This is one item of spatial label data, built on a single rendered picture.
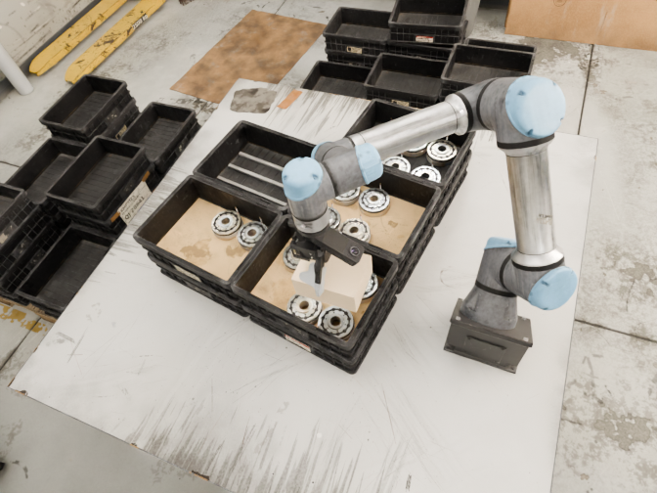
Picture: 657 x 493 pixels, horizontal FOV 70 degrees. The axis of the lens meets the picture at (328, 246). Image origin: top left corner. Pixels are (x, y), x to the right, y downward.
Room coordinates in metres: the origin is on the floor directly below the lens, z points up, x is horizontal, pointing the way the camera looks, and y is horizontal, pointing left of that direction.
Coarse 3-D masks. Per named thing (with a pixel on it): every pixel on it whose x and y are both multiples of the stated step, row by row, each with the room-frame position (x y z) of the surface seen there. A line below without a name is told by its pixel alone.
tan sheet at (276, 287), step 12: (276, 264) 0.83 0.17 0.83; (264, 276) 0.80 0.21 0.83; (276, 276) 0.79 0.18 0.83; (288, 276) 0.78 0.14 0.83; (264, 288) 0.76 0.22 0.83; (276, 288) 0.75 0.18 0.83; (288, 288) 0.74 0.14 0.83; (276, 300) 0.71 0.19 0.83; (360, 312) 0.61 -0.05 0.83; (336, 324) 0.59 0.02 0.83
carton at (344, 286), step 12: (300, 264) 0.63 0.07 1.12; (336, 264) 0.61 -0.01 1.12; (348, 264) 0.60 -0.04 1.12; (360, 264) 0.59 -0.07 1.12; (336, 276) 0.57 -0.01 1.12; (348, 276) 0.57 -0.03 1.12; (360, 276) 0.56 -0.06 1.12; (300, 288) 0.58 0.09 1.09; (312, 288) 0.56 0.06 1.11; (324, 288) 0.55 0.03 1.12; (336, 288) 0.54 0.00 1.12; (348, 288) 0.54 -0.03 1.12; (360, 288) 0.54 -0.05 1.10; (324, 300) 0.55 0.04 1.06; (336, 300) 0.53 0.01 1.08; (348, 300) 0.52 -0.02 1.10; (360, 300) 0.53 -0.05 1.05
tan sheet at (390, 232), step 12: (336, 204) 1.03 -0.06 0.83; (396, 204) 0.98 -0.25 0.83; (408, 204) 0.97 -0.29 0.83; (348, 216) 0.97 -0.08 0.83; (384, 216) 0.94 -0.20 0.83; (396, 216) 0.93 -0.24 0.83; (408, 216) 0.92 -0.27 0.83; (372, 228) 0.90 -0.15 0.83; (384, 228) 0.89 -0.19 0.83; (396, 228) 0.88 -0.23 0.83; (408, 228) 0.87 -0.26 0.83; (372, 240) 0.85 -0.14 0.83; (384, 240) 0.85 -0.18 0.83; (396, 240) 0.84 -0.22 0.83; (396, 252) 0.79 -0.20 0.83
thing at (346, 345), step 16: (256, 256) 0.81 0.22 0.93; (384, 256) 0.72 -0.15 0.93; (240, 272) 0.77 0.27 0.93; (240, 288) 0.71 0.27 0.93; (384, 288) 0.62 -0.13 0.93; (256, 304) 0.66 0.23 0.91; (272, 304) 0.64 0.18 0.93; (288, 320) 0.59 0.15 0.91; (368, 320) 0.55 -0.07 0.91; (320, 336) 0.53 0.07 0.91; (336, 336) 0.51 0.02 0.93; (352, 336) 0.50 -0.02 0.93
